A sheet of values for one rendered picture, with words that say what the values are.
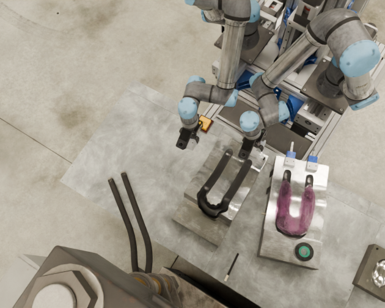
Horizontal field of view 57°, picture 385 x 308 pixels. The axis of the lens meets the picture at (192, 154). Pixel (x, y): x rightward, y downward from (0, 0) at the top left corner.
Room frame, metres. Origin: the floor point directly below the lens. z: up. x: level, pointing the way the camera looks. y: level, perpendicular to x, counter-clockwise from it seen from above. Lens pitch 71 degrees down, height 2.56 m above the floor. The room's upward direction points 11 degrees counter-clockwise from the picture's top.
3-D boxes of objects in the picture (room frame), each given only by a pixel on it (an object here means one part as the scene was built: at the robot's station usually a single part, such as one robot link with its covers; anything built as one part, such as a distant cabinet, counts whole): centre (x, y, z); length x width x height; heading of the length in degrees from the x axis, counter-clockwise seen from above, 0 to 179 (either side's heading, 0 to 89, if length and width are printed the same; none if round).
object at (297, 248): (0.04, -0.40, 0.93); 0.08 x 0.08 x 0.04
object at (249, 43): (1.10, -0.37, 1.09); 0.15 x 0.15 x 0.10
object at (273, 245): (0.23, -0.43, 0.86); 0.50 x 0.26 x 0.11; 156
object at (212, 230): (0.40, -0.10, 0.87); 0.50 x 0.26 x 0.14; 139
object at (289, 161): (0.51, -0.48, 0.86); 0.13 x 0.05 x 0.05; 156
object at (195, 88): (0.74, -0.07, 1.25); 0.11 x 0.11 x 0.08; 65
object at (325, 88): (0.75, -0.72, 1.09); 0.15 x 0.15 x 0.10
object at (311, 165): (0.46, -0.58, 0.86); 0.13 x 0.05 x 0.05; 156
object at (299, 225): (0.24, -0.43, 0.90); 0.26 x 0.18 x 0.08; 156
